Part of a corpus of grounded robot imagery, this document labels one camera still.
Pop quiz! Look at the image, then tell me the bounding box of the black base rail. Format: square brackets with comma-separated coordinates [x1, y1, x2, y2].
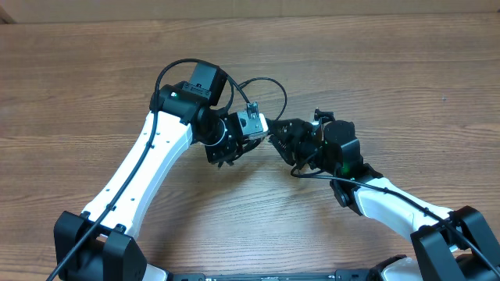
[166, 269, 380, 281]

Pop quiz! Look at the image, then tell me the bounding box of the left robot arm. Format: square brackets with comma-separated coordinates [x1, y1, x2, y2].
[48, 59, 268, 280]

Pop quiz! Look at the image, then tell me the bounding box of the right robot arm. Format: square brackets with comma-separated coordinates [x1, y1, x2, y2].
[267, 117, 499, 280]

